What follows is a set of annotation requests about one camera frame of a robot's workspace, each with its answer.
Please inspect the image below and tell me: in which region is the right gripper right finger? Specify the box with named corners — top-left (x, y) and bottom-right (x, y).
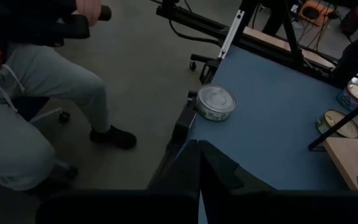
top-left (200, 140), bottom-right (273, 224)

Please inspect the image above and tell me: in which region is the person's left hand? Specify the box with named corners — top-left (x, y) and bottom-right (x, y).
top-left (75, 0), bottom-right (103, 27)

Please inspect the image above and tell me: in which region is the red and black bag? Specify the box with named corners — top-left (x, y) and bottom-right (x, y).
top-left (340, 2), bottom-right (358, 37)

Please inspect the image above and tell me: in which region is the wooden shelf black metal frame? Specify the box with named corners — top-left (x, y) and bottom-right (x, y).
top-left (307, 91), bottom-right (358, 191)

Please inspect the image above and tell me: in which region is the small black camera box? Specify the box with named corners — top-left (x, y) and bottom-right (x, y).
top-left (172, 90), bottom-right (198, 142)

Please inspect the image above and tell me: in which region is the white aluminium bracket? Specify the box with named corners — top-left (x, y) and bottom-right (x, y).
top-left (218, 9), bottom-right (246, 60)

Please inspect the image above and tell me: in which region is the green label can gold lid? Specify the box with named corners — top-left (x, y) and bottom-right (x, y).
top-left (315, 108), bottom-right (358, 139)

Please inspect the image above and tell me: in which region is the Wild Planet can gold lid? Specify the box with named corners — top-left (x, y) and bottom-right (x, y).
top-left (336, 81), bottom-right (358, 112)

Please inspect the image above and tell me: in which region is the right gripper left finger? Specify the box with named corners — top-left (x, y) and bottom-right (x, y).
top-left (147, 139), bottom-right (200, 200)

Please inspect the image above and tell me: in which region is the black office chair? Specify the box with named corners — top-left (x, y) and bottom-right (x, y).
top-left (11, 95), bottom-right (80, 181)

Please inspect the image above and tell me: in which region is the orange box device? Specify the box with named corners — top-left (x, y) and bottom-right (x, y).
top-left (296, 0), bottom-right (335, 27)

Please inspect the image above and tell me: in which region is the green label can silver lid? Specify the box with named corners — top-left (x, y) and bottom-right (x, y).
top-left (195, 83), bottom-right (237, 122)

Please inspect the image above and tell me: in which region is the person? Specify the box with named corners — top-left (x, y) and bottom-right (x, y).
top-left (0, 0), bottom-right (138, 192)

